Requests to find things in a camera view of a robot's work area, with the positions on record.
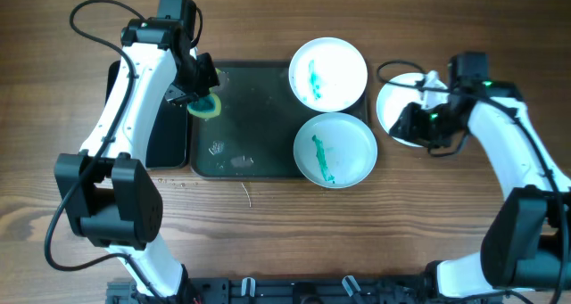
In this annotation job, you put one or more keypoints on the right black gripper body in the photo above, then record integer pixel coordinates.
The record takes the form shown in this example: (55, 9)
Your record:
(428, 126)

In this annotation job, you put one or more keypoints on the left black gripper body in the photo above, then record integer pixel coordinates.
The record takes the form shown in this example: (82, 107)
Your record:
(193, 78)

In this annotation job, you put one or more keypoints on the yellow green sponge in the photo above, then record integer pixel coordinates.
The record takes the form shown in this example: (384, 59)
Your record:
(207, 107)

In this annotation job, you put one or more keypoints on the white plate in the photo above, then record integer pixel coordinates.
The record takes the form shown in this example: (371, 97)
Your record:
(393, 99)
(335, 150)
(328, 74)

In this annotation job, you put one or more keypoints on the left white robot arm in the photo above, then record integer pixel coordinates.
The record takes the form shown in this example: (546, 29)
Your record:
(106, 191)

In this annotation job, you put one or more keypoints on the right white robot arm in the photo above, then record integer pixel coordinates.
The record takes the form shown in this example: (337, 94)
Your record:
(527, 247)

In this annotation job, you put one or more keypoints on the small black tray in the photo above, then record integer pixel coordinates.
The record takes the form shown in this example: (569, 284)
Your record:
(169, 139)

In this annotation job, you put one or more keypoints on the large dark green tray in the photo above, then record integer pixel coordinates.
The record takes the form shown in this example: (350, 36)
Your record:
(253, 137)

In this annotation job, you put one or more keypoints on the white plate top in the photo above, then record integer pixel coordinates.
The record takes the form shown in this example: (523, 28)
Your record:
(328, 74)

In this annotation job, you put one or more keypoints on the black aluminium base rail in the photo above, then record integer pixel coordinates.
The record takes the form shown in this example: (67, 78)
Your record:
(398, 289)

